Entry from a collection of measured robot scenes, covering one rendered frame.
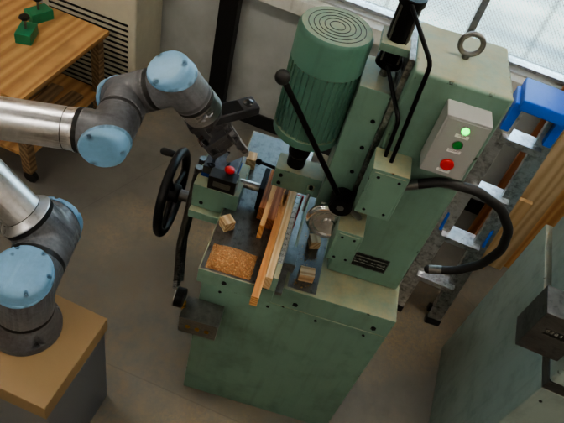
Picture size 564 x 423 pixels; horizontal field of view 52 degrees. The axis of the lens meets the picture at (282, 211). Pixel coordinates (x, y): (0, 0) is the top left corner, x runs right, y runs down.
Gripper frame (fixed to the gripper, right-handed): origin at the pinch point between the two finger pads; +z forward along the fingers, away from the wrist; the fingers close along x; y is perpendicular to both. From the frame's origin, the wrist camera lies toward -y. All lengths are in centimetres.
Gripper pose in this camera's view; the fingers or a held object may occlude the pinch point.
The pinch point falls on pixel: (247, 151)
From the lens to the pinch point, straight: 146.8
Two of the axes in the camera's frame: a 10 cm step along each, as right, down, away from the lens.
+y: -8.3, 5.6, 0.6
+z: 3.4, 4.0, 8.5
